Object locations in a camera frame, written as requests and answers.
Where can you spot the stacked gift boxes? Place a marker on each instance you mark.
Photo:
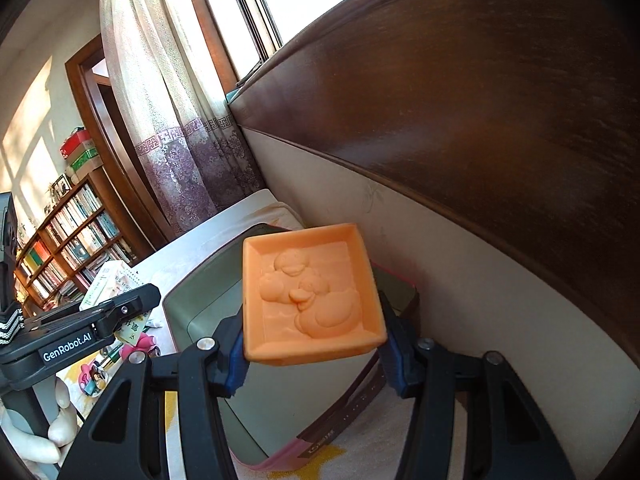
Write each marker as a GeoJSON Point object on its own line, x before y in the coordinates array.
{"type": "Point", "coordinates": [80, 154]}

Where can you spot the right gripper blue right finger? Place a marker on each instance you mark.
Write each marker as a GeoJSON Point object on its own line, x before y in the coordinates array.
{"type": "Point", "coordinates": [398, 357]}

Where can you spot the large pink foam curler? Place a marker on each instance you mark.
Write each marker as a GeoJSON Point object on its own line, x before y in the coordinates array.
{"type": "Point", "coordinates": [146, 344]}

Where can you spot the white yellow towel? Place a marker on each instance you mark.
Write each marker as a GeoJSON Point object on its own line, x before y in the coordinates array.
{"type": "Point", "coordinates": [369, 448]}

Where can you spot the orange duck rubber cube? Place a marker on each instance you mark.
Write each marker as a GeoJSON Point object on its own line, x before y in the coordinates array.
{"type": "Point", "coordinates": [309, 296]}

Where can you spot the purple patterned curtain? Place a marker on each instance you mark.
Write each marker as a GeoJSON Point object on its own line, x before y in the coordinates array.
{"type": "Point", "coordinates": [170, 96]}

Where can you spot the white gloved left hand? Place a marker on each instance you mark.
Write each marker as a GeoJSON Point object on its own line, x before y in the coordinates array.
{"type": "Point", "coordinates": [41, 423]}

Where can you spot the small pink foam curler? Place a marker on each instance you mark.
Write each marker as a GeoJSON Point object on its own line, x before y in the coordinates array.
{"type": "Point", "coordinates": [87, 378]}

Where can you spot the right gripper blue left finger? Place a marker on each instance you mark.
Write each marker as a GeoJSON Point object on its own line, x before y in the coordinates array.
{"type": "Point", "coordinates": [231, 365]}

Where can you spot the red tin box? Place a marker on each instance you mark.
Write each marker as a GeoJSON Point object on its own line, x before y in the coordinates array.
{"type": "Point", "coordinates": [282, 415]}

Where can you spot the wooden bookshelf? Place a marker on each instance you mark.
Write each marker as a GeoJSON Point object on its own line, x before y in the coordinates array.
{"type": "Point", "coordinates": [88, 227]}

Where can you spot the green yellow medicine box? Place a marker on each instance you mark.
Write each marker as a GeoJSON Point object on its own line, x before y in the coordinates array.
{"type": "Point", "coordinates": [115, 278]}

